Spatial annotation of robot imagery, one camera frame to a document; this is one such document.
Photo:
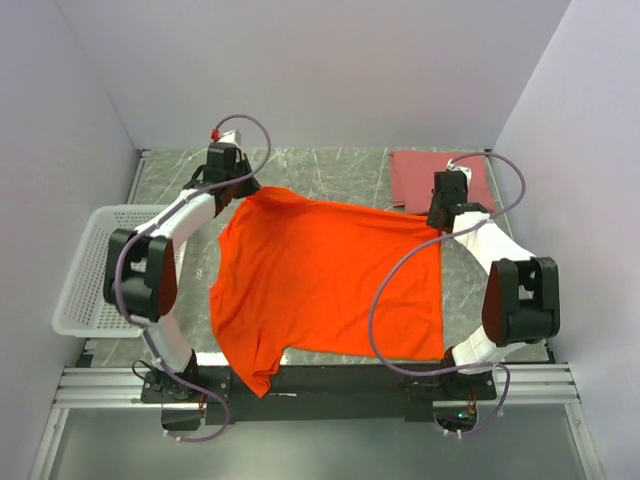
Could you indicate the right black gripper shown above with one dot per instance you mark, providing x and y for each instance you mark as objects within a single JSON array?
[{"x": 432, "y": 219}]

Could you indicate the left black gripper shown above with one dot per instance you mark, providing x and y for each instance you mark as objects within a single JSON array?
[{"x": 251, "y": 186}]

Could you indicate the orange t shirt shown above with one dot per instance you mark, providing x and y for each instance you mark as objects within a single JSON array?
[{"x": 324, "y": 277}]

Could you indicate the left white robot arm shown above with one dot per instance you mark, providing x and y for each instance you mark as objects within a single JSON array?
[{"x": 141, "y": 278}]

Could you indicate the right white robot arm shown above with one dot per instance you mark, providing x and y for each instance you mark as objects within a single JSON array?
[{"x": 521, "y": 303}]

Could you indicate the folded pink t shirt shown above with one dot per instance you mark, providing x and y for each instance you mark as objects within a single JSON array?
[{"x": 412, "y": 179}]

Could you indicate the white perforated plastic basket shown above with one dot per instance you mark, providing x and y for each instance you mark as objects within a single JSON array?
[{"x": 81, "y": 310}]

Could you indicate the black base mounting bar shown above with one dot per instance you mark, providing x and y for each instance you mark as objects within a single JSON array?
[{"x": 343, "y": 392}]

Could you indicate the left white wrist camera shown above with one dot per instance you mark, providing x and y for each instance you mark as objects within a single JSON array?
[{"x": 229, "y": 137}]

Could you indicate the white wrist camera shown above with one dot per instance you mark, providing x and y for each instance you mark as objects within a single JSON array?
[
  {"x": 229, "y": 137},
  {"x": 452, "y": 166}
]

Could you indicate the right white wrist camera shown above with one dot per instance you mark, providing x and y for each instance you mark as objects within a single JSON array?
[{"x": 452, "y": 166}]

